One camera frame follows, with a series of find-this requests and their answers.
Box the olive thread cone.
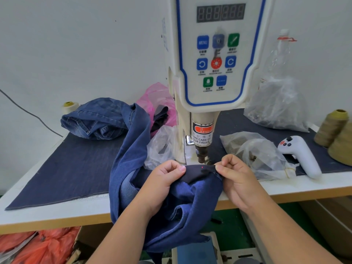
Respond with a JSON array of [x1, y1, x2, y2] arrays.
[[327, 126, 352, 166], [314, 109, 350, 148]]

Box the dark denim cloth mat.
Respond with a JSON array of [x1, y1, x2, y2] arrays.
[[5, 108, 352, 211]]

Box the blue denim jeans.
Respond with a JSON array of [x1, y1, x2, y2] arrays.
[[60, 97, 224, 264]]

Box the blue foot pedal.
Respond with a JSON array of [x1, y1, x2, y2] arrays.
[[171, 232, 223, 264]]

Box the black cable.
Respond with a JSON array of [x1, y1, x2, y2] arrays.
[[0, 89, 64, 138]]

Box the orange plastic bag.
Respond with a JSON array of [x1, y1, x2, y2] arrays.
[[0, 226, 82, 264]]

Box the person's right forearm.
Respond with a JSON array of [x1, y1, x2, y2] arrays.
[[245, 199, 343, 264]]

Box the large clear plastic bag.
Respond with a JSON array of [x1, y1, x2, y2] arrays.
[[243, 75, 310, 133]]

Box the brown cardboard box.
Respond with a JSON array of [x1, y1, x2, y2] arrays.
[[298, 196, 352, 259]]

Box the person's right hand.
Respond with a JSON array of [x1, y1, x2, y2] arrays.
[[214, 153, 272, 215]]

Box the clear bag of metal buttons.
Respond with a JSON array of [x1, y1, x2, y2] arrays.
[[220, 131, 300, 181]]

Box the white button press machine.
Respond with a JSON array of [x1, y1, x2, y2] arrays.
[[161, 0, 276, 166]]

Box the small yellow thread spool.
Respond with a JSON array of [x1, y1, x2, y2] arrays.
[[62, 101, 80, 115]]

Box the person's left hand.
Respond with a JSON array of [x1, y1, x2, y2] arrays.
[[137, 159, 187, 218]]

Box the white handheld controller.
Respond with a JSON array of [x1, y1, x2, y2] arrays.
[[277, 135, 322, 180]]

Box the dark cloth piece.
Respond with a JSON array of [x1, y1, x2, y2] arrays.
[[150, 105, 169, 133]]

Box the person's left forearm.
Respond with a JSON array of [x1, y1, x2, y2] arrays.
[[86, 199, 158, 264]]

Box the small clear plastic bag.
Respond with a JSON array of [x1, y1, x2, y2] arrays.
[[144, 125, 178, 171]]

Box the pink plastic bag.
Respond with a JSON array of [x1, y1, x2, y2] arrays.
[[136, 82, 178, 138]]

